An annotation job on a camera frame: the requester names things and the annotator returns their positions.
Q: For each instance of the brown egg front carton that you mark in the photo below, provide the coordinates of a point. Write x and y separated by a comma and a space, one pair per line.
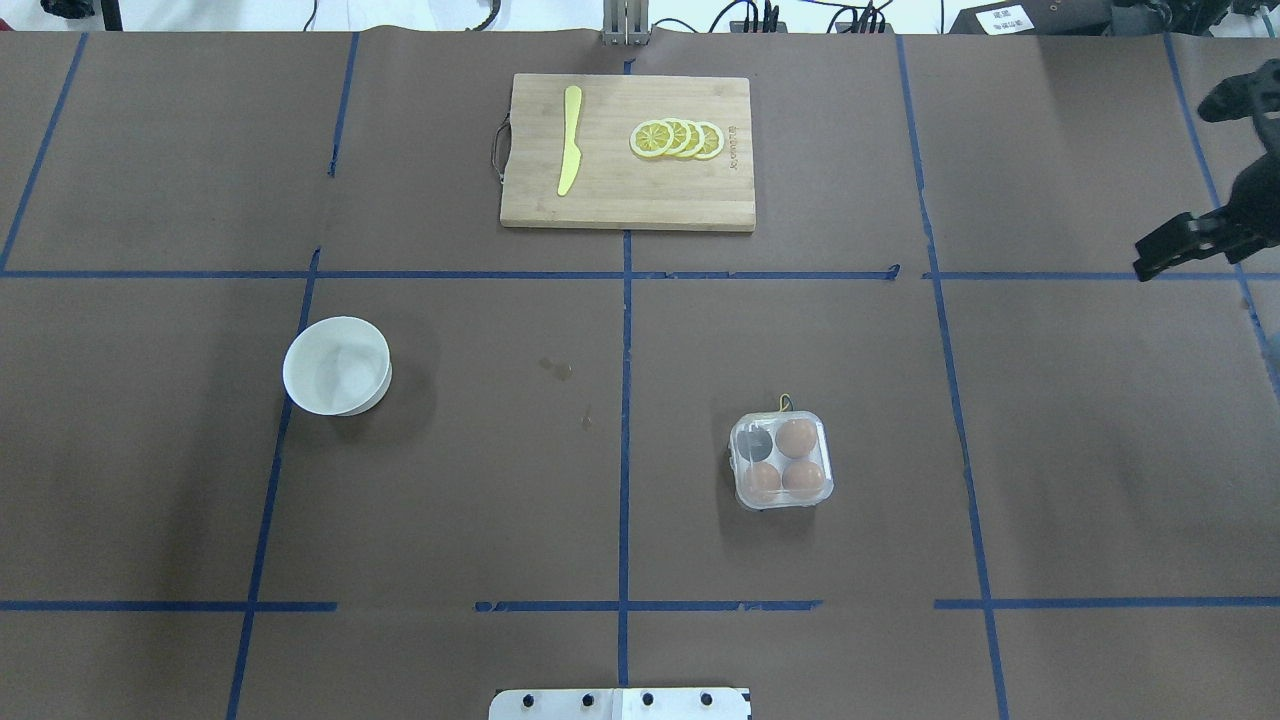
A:
804, 480

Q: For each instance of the black box white label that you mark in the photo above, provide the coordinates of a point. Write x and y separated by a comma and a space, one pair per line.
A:
1048, 18

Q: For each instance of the yellow plastic knife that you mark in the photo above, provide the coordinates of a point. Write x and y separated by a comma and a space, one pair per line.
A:
571, 154

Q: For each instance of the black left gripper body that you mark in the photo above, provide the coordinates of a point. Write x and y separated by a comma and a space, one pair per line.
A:
1259, 199

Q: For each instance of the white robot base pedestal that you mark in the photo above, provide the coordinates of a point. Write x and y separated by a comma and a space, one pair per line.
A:
623, 703

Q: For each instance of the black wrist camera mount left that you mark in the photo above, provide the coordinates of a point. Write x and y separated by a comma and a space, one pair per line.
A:
1247, 95

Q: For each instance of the aluminium frame post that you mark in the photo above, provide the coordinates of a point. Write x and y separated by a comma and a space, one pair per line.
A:
626, 23

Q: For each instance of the white ceramic bowl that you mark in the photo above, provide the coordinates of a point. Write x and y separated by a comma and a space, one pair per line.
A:
340, 366

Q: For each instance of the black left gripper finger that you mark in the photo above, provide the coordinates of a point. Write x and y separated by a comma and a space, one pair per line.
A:
1185, 238

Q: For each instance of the brown egg from bowl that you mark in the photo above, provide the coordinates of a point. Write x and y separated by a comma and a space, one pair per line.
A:
761, 483

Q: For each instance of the brown egg carton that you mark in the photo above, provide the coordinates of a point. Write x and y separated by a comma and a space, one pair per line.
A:
804, 480
797, 438

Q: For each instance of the clear plastic egg carton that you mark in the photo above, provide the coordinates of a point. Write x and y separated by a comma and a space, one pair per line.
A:
752, 440

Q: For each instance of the brown egg rear carton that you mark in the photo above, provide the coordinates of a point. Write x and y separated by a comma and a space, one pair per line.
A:
797, 438

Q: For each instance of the bamboo cutting board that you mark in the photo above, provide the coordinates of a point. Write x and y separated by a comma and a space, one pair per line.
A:
614, 189

